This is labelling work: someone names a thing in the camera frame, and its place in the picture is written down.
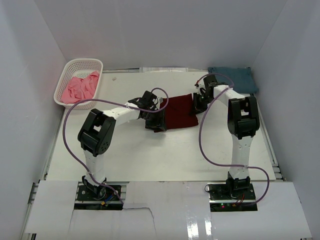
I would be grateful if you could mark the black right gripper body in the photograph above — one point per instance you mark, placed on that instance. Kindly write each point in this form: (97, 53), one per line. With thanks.
(209, 100)

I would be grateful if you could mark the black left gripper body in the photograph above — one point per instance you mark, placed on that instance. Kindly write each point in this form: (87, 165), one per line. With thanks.
(148, 114)

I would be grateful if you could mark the dark red t shirt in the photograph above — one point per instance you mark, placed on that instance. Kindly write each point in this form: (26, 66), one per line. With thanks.
(178, 113)

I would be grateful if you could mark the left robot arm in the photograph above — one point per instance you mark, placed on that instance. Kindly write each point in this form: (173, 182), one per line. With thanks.
(96, 134)

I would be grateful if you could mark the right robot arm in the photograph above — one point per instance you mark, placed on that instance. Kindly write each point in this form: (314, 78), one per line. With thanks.
(242, 122)

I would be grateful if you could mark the folded teal t shirt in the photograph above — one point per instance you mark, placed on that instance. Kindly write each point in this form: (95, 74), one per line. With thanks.
(241, 77)

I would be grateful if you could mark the white plastic basket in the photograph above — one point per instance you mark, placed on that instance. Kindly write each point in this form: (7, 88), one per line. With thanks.
(79, 67)

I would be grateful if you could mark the pink t shirt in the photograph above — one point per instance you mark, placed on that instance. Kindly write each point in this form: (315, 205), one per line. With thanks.
(80, 88)

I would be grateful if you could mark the white paper sheet front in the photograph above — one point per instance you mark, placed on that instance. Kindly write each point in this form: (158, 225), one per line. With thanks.
(166, 211)

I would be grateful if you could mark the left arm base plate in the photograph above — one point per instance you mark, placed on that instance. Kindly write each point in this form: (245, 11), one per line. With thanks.
(106, 200)

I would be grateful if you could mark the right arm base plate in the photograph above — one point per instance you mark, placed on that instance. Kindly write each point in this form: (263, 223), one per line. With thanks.
(221, 201)

